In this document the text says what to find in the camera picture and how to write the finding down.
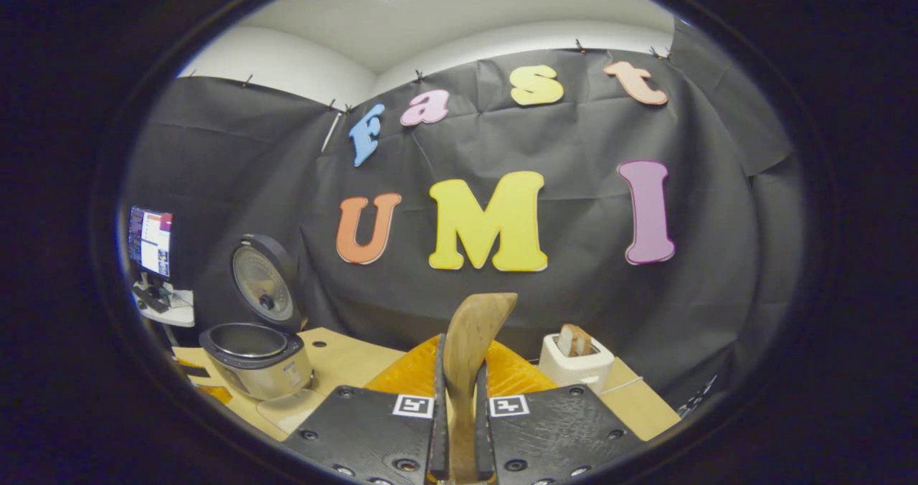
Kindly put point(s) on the black keyboard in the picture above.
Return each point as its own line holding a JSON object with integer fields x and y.
{"x": 149, "y": 300}

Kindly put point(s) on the wooden spoon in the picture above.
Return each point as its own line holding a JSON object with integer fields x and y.
{"x": 470, "y": 349}

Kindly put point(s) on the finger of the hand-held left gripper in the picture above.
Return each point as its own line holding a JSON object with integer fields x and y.
{"x": 215, "y": 394}

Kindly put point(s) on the black backdrop cloth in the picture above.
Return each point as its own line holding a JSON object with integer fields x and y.
{"x": 574, "y": 291}

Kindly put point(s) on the computer monitor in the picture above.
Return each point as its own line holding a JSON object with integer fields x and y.
{"x": 152, "y": 241}

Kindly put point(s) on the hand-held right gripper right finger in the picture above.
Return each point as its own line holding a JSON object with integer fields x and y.
{"x": 484, "y": 435}

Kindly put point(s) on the brown toast slices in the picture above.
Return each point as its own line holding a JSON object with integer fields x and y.
{"x": 575, "y": 340}

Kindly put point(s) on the silver black rice cooker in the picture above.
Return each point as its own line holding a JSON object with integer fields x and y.
{"x": 262, "y": 366}

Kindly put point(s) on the white toaster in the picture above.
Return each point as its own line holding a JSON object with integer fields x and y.
{"x": 574, "y": 370}

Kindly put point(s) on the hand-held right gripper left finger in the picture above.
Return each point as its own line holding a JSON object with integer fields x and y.
{"x": 439, "y": 435}

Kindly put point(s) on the white side table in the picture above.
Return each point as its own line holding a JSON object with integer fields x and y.
{"x": 179, "y": 313}

